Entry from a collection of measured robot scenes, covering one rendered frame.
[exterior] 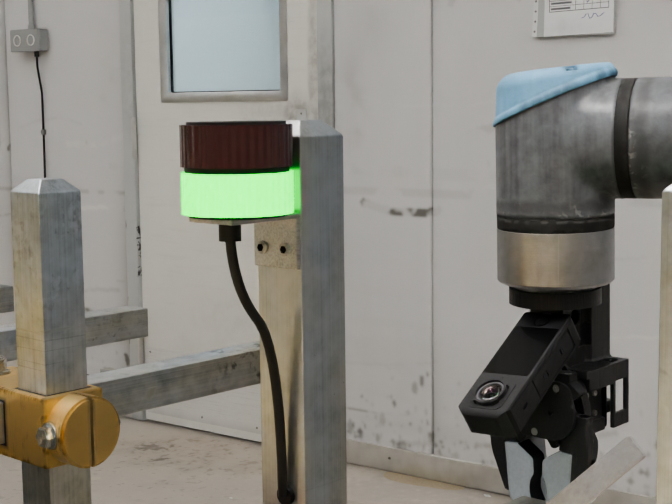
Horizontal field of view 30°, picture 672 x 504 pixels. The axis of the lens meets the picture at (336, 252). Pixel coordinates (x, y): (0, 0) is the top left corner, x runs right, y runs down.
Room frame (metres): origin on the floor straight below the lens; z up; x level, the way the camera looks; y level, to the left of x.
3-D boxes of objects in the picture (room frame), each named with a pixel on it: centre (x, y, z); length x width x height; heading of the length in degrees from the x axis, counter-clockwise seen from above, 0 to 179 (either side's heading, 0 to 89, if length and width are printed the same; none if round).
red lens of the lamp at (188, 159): (0.67, 0.05, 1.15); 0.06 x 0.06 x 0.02
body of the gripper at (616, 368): (0.97, -0.18, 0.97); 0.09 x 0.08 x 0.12; 136
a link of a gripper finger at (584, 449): (0.94, -0.18, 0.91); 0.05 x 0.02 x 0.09; 46
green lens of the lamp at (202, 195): (0.67, 0.05, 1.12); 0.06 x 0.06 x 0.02
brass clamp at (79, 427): (0.89, 0.22, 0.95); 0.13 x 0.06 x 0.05; 47
